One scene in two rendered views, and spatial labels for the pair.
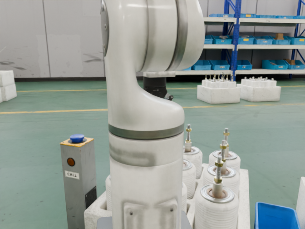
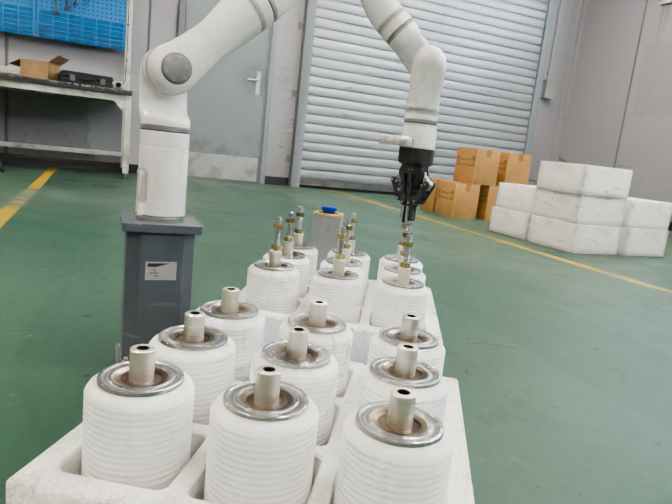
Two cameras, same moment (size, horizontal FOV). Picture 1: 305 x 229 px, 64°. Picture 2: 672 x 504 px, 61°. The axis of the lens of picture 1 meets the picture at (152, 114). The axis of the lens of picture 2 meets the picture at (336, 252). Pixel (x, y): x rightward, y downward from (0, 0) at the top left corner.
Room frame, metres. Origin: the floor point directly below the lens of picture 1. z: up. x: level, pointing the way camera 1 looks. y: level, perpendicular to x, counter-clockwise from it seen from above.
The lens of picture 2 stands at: (0.34, -1.16, 0.48)
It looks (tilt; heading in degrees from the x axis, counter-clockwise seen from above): 10 degrees down; 75
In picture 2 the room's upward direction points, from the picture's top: 6 degrees clockwise
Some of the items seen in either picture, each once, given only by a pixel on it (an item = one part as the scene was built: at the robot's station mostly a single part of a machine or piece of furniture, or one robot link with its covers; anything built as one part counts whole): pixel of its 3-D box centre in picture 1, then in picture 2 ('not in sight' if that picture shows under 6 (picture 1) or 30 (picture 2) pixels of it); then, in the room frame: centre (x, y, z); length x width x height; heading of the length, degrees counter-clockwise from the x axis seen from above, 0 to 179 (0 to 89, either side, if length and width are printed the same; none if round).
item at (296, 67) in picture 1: (291, 64); not in sight; (5.82, -3.24, 0.36); 0.50 x 0.38 x 0.21; 8
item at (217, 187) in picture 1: (217, 188); (275, 259); (0.50, -0.15, 0.26); 0.02 x 0.02 x 0.03
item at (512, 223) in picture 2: not in sight; (529, 223); (2.71, 2.44, 0.09); 0.39 x 0.39 x 0.18; 9
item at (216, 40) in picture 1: (219, 40); not in sight; (5.58, -1.47, 0.90); 0.50 x 0.38 x 0.21; 8
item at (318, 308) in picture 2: not in sight; (317, 314); (0.51, -0.48, 0.26); 0.02 x 0.02 x 0.03
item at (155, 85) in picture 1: (154, 88); (414, 167); (0.80, -0.01, 0.45); 0.08 x 0.08 x 0.09
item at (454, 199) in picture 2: not in sight; (456, 199); (2.58, 3.39, 0.15); 0.30 x 0.24 x 0.30; 97
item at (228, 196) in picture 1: (217, 193); (274, 266); (0.50, -0.15, 0.25); 0.08 x 0.08 x 0.01
